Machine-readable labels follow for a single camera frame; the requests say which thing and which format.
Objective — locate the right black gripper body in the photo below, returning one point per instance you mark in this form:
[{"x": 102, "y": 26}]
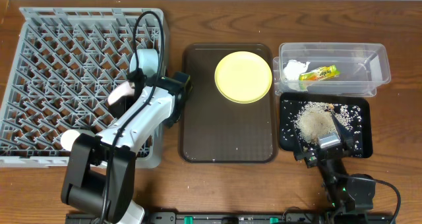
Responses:
[{"x": 347, "y": 150}]

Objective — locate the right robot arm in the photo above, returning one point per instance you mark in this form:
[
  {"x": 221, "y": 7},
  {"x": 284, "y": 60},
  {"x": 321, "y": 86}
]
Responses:
[{"x": 351, "y": 195}]

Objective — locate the yellow round plate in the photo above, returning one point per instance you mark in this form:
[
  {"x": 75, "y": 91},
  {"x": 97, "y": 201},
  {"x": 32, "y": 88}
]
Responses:
[{"x": 243, "y": 77}]

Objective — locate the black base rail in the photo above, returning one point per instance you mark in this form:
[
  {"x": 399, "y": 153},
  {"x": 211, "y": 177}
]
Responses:
[{"x": 229, "y": 218}]

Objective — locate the green orange snack wrapper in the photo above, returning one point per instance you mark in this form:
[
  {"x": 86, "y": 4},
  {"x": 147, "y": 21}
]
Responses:
[{"x": 321, "y": 73}]

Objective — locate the white tissue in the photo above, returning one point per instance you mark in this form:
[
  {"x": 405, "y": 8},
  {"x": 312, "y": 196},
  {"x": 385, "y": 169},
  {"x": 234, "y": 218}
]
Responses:
[{"x": 294, "y": 69}]

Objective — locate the black waste tray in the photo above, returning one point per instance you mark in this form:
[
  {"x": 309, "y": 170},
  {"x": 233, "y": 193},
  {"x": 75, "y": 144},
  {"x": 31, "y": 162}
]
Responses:
[{"x": 366, "y": 135}]

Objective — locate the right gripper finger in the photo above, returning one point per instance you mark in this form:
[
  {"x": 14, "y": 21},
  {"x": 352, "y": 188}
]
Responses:
[
  {"x": 343, "y": 132},
  {"x": 298, "y": 149}
]

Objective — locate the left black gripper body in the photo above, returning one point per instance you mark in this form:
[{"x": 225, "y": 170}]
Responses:
[{"x": 139, "y": 80}]

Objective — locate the white cup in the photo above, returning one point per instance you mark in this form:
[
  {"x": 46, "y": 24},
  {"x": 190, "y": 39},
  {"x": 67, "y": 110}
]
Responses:
[{"x": 68, "y": 138}]

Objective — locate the dark brown serving tray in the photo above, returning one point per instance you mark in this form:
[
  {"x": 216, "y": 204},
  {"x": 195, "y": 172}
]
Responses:
[{"x": 214, "y": 129}]

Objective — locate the grey plastic dish rack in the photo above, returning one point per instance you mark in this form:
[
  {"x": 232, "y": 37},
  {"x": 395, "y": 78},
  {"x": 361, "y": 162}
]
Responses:
[{"x": 67, "y": 62}]

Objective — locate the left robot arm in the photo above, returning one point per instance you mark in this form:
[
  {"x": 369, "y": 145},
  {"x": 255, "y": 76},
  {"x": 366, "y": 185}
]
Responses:
[{"x": 101, "y": 169}]

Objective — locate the food scraps rice pile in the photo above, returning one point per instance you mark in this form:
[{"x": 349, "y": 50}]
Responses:
[{"x": 311, "y": 120}]

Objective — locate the clear plastic bin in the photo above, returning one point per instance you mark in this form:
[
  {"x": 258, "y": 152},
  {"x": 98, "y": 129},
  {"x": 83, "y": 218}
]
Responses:
[{"x": 363, "y": 68}]

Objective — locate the pink white bowl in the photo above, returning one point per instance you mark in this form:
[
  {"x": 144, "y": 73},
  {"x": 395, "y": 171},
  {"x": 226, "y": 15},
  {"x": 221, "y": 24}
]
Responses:
[{"x": 125, "y": 89}]

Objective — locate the light blue bowl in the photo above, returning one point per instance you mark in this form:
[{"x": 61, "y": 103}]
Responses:
[{"x": 148, "y": 61}]

